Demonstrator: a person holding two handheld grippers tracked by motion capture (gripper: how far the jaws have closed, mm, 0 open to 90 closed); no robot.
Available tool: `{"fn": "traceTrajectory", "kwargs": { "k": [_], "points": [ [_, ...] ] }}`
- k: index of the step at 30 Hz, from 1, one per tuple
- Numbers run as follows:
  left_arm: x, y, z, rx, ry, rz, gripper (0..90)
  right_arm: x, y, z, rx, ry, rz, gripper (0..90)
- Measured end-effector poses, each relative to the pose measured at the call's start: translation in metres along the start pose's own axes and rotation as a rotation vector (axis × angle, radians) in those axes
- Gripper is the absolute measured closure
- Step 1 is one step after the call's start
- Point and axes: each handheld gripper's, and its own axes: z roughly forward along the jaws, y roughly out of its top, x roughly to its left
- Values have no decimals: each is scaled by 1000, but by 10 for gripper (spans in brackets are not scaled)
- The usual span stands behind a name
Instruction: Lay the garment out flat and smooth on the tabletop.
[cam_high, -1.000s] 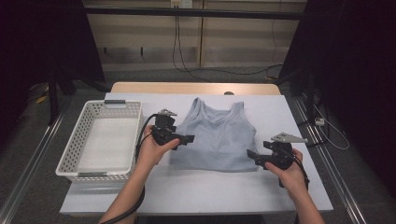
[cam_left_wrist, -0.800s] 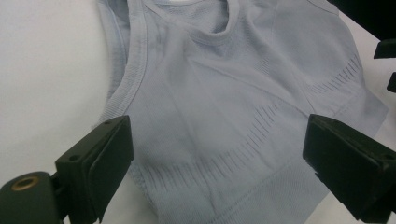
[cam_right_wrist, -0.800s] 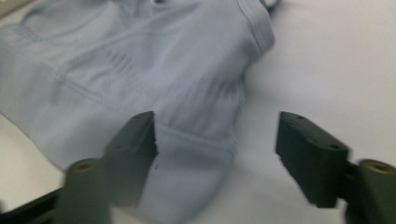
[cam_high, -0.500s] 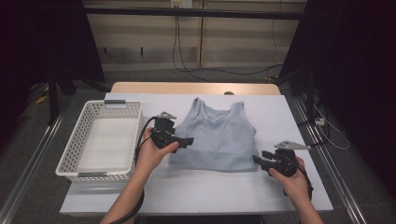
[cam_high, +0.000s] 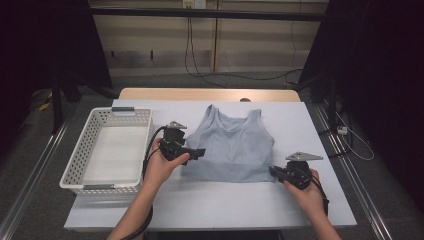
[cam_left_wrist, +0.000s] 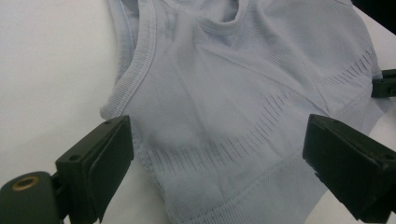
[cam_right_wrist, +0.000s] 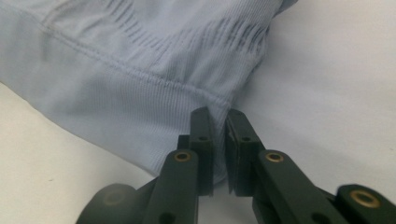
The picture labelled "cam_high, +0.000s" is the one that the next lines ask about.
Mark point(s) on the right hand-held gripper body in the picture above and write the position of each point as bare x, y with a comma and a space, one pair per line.
296, 175

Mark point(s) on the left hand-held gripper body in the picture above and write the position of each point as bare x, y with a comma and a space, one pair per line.
173, 143

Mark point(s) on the light blue tank top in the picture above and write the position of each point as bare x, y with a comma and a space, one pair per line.
230, 150

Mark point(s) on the white perforated plastic basket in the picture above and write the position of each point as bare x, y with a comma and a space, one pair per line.
110, 156

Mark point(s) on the person's right hand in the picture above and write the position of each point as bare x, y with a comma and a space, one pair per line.
310, 198

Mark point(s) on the person's left hand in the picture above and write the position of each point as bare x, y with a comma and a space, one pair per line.
160, 170

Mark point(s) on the white plug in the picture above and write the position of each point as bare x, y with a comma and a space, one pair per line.
342, 130

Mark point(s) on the black stand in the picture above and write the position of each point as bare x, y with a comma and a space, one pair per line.
57, 100
331, 100

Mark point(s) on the black curtain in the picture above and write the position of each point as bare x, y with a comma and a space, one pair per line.
43, 40
383, 83

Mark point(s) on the black horizontal bar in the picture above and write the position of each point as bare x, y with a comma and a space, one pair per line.
200, 13

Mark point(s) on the yellow floor marker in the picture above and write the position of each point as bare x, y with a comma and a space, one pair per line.
44, 106

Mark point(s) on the metal floor rail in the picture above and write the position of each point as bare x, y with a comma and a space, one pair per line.
33, 170
353, 170

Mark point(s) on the white wall socket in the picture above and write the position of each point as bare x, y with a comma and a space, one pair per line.
194, 3

